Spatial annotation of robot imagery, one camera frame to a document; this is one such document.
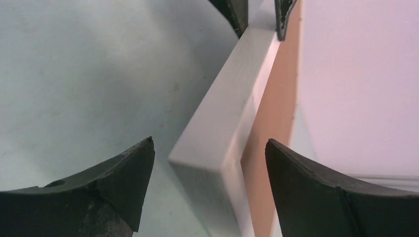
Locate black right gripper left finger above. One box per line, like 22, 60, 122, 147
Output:
0, 137, 155, 237

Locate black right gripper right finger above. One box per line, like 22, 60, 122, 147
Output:
265, 139, 419, 237

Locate white picture frame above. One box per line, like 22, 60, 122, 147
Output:
168, 0, 280, 237

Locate brown backing board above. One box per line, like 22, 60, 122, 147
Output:
241, 0, 304, 237

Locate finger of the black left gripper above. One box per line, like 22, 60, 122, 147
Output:
274, 0, 297, 41
209, 0, 249, 38

